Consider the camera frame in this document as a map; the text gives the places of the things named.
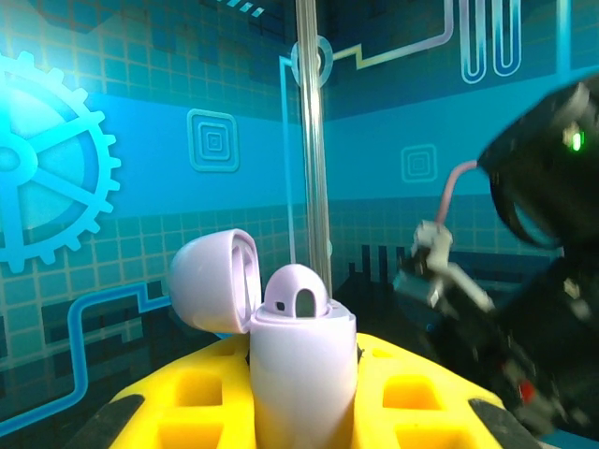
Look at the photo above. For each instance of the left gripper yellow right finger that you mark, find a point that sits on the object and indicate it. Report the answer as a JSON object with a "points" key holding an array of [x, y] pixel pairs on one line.
{"points": [[374, 421]]}

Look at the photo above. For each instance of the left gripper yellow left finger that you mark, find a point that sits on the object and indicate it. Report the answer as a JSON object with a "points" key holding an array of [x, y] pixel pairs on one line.
{"points": [[154, 411]]}

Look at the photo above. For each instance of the purple charging case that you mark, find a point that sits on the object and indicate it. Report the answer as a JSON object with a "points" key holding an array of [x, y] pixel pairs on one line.
{"points": [[304, 365]]}

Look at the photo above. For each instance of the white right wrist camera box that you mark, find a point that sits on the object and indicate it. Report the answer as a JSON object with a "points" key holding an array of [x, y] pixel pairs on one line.
{"points": [[440, 276]]}

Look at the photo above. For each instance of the aluminium frame post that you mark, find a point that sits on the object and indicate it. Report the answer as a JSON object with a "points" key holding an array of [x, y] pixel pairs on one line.
{"points": [[312, 140]]}

